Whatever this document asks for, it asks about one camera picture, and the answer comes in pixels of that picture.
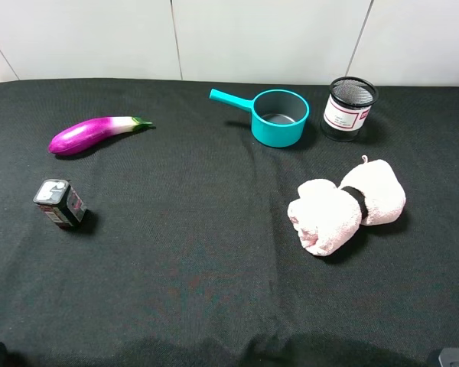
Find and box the pink towel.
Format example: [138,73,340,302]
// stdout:
[288,155,406,257]

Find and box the black tablecloth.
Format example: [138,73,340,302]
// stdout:
[0,80,459,366]

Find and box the black mesh pen cup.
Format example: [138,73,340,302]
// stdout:
[321,76,379,142]

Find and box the purple toy eggplant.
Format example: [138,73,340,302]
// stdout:
[48,116,154,156]

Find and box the small black box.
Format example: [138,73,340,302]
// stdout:
[33,179,87,229]

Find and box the teal saucepan with handle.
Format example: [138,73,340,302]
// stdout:
[210,89,311,148]

